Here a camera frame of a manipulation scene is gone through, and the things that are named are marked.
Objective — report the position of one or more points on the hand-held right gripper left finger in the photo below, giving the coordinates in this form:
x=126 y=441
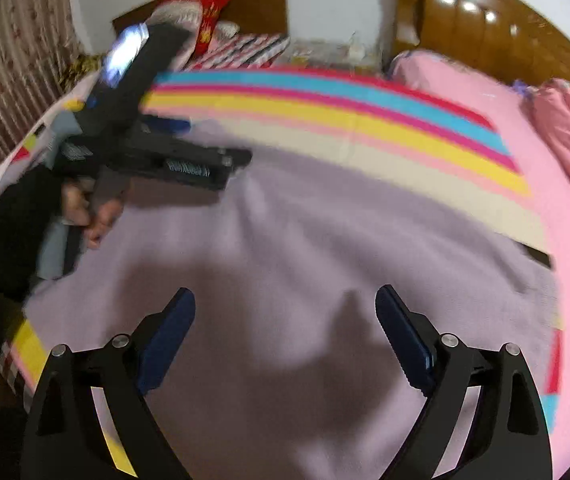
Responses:
x=165 y=340

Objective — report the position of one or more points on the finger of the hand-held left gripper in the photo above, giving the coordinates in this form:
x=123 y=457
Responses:
x=205 y=165
x=167 y=124

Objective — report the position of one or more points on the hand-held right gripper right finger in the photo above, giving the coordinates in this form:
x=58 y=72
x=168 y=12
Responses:
x=405 y=340

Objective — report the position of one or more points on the lilac pants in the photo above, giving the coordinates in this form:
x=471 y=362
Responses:
x=285 y=240

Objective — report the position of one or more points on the person's left forearm black sleeve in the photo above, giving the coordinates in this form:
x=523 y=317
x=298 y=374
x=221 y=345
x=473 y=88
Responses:
x=5 y=235

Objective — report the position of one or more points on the person's left hand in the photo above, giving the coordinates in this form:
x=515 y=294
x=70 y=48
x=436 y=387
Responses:
x=77 y=205

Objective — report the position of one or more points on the yellow brown patterned cloth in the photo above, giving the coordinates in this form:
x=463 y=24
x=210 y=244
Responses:
x=82 y=70

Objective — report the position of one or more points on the white pink pillow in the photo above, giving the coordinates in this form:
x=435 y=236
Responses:
x=185 y=17

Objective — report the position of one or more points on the red white striped pillow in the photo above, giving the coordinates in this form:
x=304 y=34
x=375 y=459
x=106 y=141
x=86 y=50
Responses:
x=245 y=50

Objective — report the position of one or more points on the floral striped curtain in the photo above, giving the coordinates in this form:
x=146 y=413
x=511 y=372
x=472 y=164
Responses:
x=10 y=60

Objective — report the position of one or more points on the white patterned sheet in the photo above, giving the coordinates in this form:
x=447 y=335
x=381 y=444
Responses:
x=25 y=152

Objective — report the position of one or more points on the dark wooden headboard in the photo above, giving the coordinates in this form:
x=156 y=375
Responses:
x=260 y=5

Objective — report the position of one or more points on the rainbow striped blanket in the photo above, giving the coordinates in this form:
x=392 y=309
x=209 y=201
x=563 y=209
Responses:
x=365 y=125

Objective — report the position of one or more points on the pale blurred clutter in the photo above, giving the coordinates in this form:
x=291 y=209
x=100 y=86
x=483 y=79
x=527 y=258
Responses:
x=335 y=52

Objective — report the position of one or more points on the pink bed sheet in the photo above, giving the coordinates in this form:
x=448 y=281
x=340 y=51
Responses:
x=465 y=85

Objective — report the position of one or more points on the small purple item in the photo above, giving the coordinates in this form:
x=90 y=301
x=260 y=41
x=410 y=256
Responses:
x=524 y=88

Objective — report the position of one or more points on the glossy wooden headboard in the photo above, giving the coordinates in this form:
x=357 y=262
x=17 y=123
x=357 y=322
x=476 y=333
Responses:
x=465 y=25

